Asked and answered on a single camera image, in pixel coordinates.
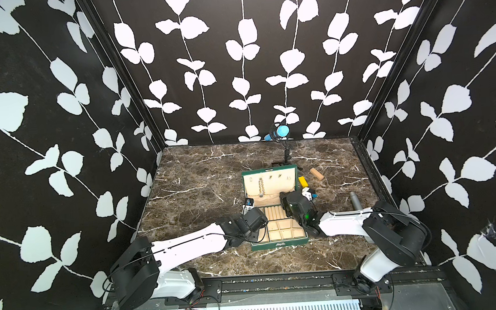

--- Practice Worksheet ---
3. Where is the green jewelry box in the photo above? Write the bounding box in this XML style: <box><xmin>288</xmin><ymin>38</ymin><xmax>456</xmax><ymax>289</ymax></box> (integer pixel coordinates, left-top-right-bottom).
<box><xmin>241</xmin><ymin>165</ymin><xmax>309</xmax><ymax>251</ymax></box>

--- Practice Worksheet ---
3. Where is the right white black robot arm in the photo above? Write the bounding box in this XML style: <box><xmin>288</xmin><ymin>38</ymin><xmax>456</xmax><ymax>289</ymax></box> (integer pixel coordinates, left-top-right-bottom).
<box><xmin>280</xmin><ymin>190</ymin><xmax>430</xmax><ymax>294</ymax></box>

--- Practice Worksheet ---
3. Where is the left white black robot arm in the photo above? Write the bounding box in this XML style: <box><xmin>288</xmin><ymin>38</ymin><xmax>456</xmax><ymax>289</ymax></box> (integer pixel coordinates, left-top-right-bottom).
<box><xmin>107</xmin><ymin>207</ymin><xmax>269</xmax><ymax>310</ymax></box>

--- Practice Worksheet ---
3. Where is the yellow block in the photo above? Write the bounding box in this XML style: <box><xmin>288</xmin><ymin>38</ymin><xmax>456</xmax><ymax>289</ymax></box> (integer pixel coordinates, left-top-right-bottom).
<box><xmin>298</xmin><ymin>177</ymin><xmax>309</xmax><ymax>188</ymax></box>

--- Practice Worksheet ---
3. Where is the wooden block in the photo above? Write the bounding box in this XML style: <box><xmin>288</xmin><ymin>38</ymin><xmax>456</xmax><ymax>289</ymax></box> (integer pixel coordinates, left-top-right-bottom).
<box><xmin>310</xmin><ymin>168</ymin><xmax>325</xmax><ymax>180</ymax></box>

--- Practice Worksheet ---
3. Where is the blue microphone on tripod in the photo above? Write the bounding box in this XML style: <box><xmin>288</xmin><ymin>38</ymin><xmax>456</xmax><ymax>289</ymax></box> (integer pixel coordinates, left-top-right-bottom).
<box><xmin>263</xmin><ymin>124</ymin><xmax>291</xmax><ymax>166</ymax></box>

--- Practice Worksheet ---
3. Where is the grey cylinder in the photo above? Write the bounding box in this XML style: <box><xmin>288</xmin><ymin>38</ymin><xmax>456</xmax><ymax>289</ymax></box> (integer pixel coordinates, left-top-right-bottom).
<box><xmin>349</xmin><ymin>191</ymin><xmax>363</xmax><ymax>211</ymax></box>

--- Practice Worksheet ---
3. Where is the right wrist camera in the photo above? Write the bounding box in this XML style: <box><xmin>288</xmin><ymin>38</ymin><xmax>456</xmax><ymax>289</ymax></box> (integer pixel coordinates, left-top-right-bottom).
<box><xmin>301</xmin><ymin>187</ymin><xmax>317</xmax><ymax>201</ymax></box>

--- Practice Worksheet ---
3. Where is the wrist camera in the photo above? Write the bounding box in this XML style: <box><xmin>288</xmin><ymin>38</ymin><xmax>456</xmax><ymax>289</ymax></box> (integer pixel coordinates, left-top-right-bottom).
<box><xmin>242</xmin><ymin>197</ymin><xmax>255</xmax><ymax>215</ymax></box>
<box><xmin>301</xmin><ymin>187</ymin><xmax>317</xmax><ymax>201</ymax></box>

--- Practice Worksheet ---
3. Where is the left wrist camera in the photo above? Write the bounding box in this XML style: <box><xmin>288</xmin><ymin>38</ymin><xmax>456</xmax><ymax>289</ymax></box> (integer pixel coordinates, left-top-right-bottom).
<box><xmin>242</xmin><ymin>197</ymin><xmax>255</xmax><ymax>215</ymax></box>

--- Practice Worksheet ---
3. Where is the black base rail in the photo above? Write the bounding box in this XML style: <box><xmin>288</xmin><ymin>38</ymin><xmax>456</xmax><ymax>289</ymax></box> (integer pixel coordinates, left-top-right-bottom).
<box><xmin>102</xmin><ymin>264</ymin><xmax>449</xmax><ymax>310</ymax></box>

